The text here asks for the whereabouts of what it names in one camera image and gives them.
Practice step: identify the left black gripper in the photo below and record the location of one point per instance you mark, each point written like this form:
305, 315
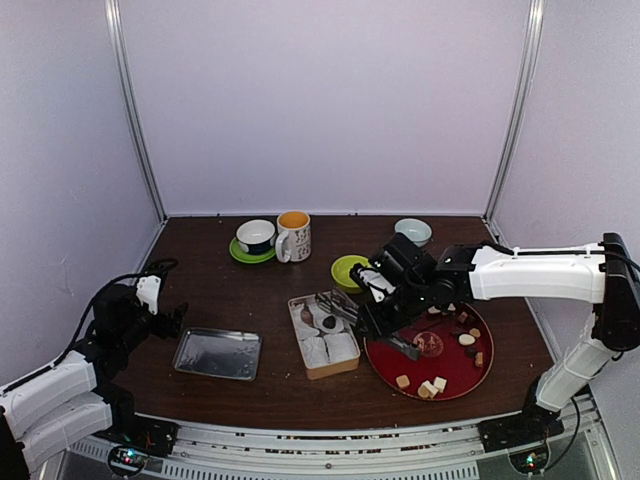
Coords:
162, 330

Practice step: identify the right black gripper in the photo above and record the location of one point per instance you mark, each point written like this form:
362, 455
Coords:
376, 325

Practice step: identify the metal tongs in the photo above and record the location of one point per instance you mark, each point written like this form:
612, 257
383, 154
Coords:
336, 303

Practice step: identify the dark oval chocolate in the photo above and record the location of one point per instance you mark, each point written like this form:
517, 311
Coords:
329, 322

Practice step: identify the beige rectangular tin box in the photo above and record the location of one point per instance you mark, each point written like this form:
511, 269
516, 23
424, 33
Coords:
332, 368

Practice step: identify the bear print tin lid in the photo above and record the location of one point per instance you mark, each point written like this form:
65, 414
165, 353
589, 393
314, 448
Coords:
217, 353

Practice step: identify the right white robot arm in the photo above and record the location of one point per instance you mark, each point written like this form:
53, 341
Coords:
586, 298

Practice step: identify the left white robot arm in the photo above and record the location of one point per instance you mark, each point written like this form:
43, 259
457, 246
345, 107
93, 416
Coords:
75, 396

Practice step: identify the tan cube chocolate front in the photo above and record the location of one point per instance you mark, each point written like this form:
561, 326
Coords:
403, 382

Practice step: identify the beige chocolate piece front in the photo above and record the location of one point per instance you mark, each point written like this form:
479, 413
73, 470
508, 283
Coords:
427, 390

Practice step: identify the white oval chocolate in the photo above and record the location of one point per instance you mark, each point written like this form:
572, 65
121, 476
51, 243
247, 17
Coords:
466, 339

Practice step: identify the cream cube chocolate front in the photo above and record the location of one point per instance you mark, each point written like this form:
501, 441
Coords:
440, 383

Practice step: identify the white paper cup liner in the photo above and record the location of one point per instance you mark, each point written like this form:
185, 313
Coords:
315, 353
340, 347
303, 323
319, 315

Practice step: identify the lime green bowl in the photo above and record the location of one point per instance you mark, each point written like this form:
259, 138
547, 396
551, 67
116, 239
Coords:
340, 272

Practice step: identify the red round lacquer tray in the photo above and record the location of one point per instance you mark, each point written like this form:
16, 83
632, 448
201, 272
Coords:
442, 355

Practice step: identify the pale blue ceramic bowl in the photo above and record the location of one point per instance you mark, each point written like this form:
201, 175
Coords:
418, 231

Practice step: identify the green saucer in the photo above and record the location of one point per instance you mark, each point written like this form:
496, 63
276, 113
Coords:
246, 257

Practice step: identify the white patterned mug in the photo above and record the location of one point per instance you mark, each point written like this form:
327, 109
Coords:
293, 241

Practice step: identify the navy white cup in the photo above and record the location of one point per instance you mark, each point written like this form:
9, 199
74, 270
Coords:
254, 234

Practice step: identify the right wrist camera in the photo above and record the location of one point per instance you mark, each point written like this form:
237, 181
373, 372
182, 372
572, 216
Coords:
367, 278

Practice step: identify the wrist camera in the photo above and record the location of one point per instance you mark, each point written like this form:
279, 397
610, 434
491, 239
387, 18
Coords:
148, 291
367, 278

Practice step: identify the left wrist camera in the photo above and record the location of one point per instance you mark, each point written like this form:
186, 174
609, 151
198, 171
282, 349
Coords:
148, 291

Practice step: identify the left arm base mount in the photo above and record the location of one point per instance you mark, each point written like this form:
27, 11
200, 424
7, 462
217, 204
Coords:
153, 436

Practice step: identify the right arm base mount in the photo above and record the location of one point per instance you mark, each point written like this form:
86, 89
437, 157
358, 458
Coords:
532, 424

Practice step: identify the right aluminium frame post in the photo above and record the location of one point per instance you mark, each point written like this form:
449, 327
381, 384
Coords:
528, 64

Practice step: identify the aluminium frame post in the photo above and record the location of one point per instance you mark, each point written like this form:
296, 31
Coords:
117, 38
528, 64

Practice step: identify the left aluminium frame post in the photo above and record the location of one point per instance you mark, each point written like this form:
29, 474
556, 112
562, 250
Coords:
117, 38

